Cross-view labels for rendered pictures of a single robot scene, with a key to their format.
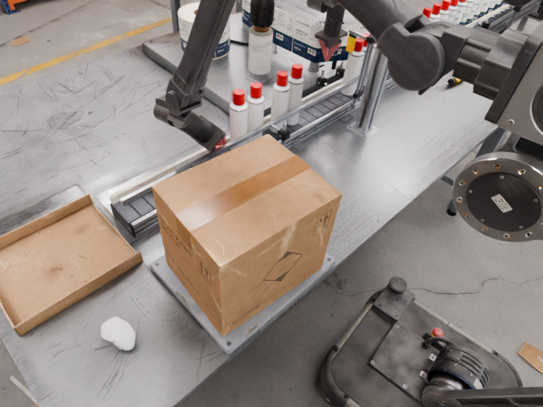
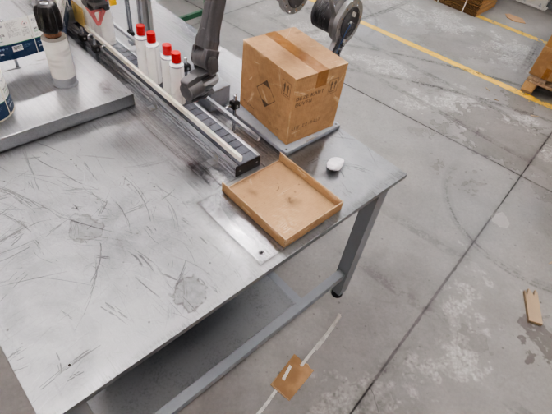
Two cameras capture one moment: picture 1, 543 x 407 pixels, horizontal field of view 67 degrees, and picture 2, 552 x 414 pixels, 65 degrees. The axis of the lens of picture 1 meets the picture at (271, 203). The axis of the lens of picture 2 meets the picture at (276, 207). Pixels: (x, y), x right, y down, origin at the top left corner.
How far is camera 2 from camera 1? 1.62 m
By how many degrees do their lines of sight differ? 59
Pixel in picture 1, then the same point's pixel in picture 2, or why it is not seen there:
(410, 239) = not seen: hidden behind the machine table
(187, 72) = (216, 34)
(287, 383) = not seen: hidden behind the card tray
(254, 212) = (312, 50)
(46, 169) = (173, 227)
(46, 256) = (278, 207)
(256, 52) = (67, 56)
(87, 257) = (278, 186)
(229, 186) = (293, 55)
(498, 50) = not seen: outside the picture
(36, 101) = (32, 260)
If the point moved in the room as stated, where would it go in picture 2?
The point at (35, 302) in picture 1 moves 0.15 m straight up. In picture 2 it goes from (317, 206) to (325, 172)
